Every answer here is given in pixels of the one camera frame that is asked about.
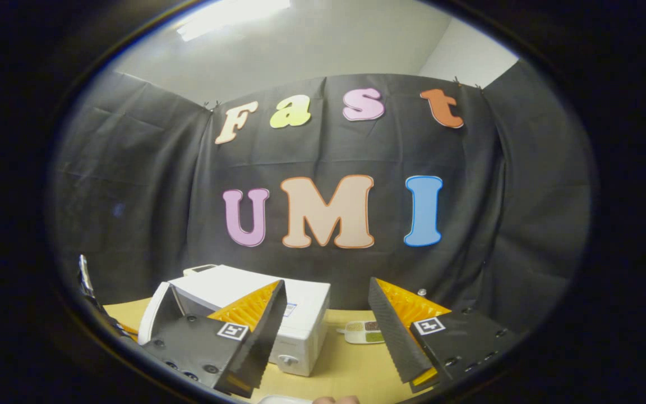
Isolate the white microwave oven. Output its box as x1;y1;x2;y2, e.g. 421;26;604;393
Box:
138;265;331;377

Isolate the black backdrop cloth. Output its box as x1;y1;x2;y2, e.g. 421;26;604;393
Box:
48;59;593;337

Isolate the white divided dish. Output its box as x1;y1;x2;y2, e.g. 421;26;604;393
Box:
337;320;385;345

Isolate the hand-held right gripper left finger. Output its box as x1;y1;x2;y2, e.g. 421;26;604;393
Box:
142;279;288;399

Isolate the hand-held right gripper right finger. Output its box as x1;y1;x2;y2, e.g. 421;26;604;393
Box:
368;277;517;393

